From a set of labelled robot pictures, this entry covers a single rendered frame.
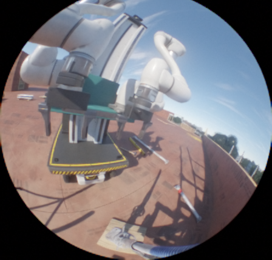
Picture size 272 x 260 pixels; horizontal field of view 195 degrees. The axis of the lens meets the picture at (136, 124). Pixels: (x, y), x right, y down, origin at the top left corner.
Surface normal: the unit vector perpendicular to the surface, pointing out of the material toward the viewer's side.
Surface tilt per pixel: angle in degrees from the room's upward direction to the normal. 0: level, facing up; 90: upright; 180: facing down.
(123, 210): 0
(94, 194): 0
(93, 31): 90
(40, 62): 96
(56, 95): 90
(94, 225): 0
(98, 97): 90
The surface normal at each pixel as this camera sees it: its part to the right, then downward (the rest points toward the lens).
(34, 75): 0.65, 0.71
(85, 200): 0.34, -0.91
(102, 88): 0.58, 0.41
